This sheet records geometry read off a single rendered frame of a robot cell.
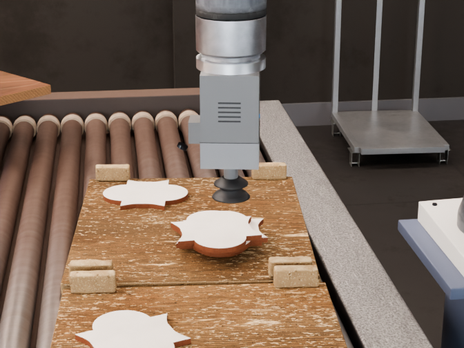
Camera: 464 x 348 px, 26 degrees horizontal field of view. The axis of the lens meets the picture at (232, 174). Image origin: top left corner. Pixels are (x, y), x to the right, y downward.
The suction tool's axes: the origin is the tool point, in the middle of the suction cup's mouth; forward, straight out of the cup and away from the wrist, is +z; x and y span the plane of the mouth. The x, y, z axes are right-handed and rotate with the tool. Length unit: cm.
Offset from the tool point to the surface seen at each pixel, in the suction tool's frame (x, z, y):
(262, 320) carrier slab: 3.6, 18.4, -5.3
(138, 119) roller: -24, 20, -97
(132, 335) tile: -11.7, 17.6, 0.7
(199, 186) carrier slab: -7, 18, -52
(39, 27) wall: -108, 57, -373
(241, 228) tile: 0.4, 15.0, -26.5
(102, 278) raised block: -17.2, 16.2, -11.8
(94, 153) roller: -29, 20, -74
